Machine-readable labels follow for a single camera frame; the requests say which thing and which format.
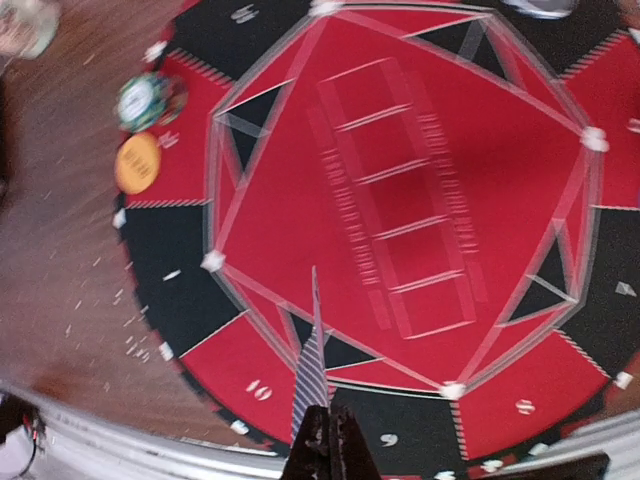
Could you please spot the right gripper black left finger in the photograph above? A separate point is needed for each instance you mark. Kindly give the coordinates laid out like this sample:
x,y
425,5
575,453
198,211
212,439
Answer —
x,y
309,458

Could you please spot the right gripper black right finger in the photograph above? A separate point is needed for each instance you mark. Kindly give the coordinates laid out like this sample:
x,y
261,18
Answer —
x,y
349,456

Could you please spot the orange big blind button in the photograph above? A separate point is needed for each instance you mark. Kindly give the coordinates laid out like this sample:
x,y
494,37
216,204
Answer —
x,y
138,163

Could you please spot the stack of poker chips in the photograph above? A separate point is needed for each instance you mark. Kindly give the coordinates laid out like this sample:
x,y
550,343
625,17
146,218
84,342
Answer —
x,y
150,99

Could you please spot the black dealer button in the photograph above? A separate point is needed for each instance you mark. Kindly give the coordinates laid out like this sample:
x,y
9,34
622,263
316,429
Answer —
x,y
544,9

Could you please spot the red black poker mat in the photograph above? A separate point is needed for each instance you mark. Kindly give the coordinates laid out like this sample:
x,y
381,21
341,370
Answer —
x,y
464,178

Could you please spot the white floral ceramic mug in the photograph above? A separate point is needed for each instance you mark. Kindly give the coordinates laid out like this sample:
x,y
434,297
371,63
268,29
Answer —
x,y
28,27

